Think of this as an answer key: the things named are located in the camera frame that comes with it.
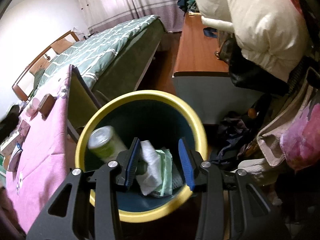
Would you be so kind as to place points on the pile of dark clothes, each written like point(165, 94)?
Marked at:
point(8, 122)

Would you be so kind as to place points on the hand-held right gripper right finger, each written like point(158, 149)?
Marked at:
point(186, 165)

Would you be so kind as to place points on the white black printed box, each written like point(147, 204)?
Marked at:
point(10, 141)

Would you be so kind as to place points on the small brown wallet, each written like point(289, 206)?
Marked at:
point(47, 105)

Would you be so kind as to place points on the pink white carton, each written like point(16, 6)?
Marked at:
point(24, 128)

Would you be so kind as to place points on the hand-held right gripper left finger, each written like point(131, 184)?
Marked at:
point(132, 162)

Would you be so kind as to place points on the heap of mixed clothes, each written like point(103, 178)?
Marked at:
point(187, 1)

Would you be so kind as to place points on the brown pillow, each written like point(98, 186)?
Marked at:
point(62, 46)
point(37, 67)

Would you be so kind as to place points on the pink beige curtain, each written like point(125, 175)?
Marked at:
point(140, 2)

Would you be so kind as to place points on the white puffy jacket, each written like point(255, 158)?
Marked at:
point(262, 22)

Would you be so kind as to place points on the pink floral tablecloth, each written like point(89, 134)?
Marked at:
point(42, 150)

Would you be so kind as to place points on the wooden bed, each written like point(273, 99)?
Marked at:
point(117, 72)

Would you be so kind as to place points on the black leather bag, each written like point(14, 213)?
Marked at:
point(246, 70)

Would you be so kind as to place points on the yellow rimmed blue trash bin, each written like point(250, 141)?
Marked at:
point(150, 110)

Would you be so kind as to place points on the green plastic cup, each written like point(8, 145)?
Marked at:
point(105, 140)

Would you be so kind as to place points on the white tissue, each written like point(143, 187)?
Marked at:
point(150, 155)

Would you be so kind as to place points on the long wooden desk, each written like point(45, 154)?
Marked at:
point(197, 52)

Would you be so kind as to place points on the green plastic packet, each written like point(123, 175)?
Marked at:
point(165, 170)

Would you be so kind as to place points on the clear ribbed plastic cup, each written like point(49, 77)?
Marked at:
point(33, 106)

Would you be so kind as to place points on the dark clothes on floor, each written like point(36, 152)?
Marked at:
point(232, 135)

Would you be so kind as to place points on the pink floral quilted cloth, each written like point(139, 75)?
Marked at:
point(300, 135)

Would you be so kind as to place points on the green checked quilt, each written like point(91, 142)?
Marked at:
point(100, 45)

